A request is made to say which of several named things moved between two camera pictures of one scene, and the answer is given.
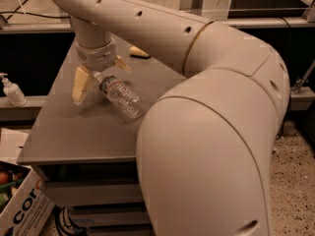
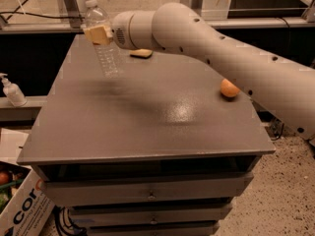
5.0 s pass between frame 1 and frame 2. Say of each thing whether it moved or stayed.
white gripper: moved
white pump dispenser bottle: stayed
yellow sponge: stayed
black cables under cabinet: stayed
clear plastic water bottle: moved
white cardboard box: stayed
